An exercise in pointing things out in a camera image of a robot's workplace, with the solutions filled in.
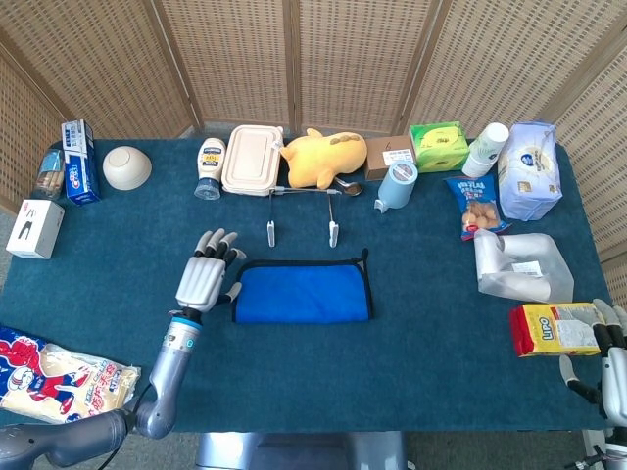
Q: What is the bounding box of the yellow red Lipo pack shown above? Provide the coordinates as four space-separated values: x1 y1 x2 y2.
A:
507 302 604 358

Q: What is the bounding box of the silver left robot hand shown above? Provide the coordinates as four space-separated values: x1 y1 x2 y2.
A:
174 228 248 314

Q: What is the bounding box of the beige plastic lunch box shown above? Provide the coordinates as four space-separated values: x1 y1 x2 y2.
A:
220 124 285 198

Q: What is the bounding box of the stack of paper cups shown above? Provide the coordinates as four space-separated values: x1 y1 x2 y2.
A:
460 121 510 179

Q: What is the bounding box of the blue cloth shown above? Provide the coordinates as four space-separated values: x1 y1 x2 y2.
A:
231 248 375 325

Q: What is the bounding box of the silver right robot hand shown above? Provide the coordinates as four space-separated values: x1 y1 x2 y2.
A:
559 298 627 427

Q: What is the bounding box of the white blue soft pack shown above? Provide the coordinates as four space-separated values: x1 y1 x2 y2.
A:
497 121 563 222

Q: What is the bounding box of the metal spoon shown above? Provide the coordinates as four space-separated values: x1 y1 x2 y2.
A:
334 176 365 198

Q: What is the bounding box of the green tissue pack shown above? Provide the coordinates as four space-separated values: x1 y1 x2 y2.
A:
409 120 470 174

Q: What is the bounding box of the clear jar with sticks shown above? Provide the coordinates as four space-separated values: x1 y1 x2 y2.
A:
34 149 67 201

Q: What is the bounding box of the red blue noodle package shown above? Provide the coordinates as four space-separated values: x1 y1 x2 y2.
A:
0 325 142 425

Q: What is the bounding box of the blue biscuit snack bag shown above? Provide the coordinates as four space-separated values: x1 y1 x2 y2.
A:
443 174 511 242

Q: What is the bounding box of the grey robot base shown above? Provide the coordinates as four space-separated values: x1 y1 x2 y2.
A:
195 431 408 470

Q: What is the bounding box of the light blue cup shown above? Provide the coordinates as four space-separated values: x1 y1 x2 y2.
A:
374 160 419 214

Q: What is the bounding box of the metal rack with spoon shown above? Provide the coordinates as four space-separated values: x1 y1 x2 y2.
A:
265 187 343 249

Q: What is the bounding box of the mayonnaise squeeze bottle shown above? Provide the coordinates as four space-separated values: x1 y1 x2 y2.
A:
193 137 227 201

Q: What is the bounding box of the woven rattan folding screen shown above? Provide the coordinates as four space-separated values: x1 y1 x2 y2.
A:
0 0 627 260

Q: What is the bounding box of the cream upturned bowl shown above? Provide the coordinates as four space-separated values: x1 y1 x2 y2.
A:
102 146 153 192

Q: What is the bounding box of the brown cardboard box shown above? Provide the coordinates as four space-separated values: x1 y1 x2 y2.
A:
362 135 417 182

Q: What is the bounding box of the yellow plush toy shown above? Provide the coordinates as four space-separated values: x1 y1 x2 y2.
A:
279 127 368 190

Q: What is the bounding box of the white box black print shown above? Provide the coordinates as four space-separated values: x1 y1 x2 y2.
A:
5 199 66 260

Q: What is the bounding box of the blue carpet table cover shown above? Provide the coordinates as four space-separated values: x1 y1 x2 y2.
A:
0 138 613 435

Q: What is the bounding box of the translucent white plastic bag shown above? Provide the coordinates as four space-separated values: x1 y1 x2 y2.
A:
473 228 575 305

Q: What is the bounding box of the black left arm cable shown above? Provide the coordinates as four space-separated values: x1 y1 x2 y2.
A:
95 383 154 470

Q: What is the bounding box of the blue white toothpaste box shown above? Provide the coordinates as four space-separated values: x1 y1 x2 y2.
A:
61 118 102 207

